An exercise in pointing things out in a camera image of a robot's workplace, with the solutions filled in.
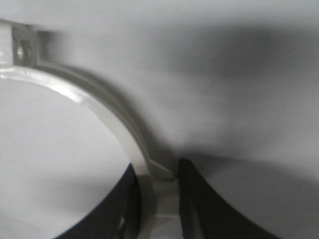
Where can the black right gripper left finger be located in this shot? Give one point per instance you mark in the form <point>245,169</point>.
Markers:
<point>118,216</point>

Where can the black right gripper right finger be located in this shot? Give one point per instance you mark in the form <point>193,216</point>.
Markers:
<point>225,199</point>

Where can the white half pipe clamp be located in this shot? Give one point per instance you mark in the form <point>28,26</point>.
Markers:
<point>65,142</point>

